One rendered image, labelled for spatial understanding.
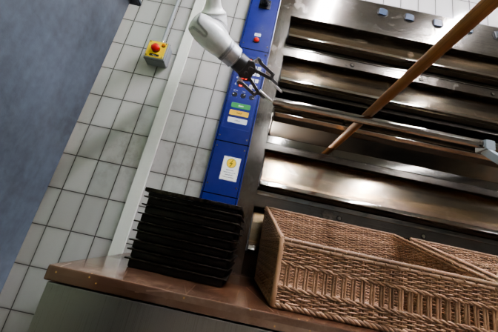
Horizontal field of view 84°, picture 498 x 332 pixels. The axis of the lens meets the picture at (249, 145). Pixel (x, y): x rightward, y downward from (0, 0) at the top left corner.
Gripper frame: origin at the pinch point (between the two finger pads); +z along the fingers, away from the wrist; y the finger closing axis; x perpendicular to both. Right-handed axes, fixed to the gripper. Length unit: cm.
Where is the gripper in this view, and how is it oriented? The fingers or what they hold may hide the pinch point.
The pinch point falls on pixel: (271, 91)
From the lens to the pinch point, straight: 120.2
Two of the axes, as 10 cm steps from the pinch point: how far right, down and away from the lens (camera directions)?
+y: -6.8, 6.8, 2.8
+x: 1.3, 4.8, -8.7
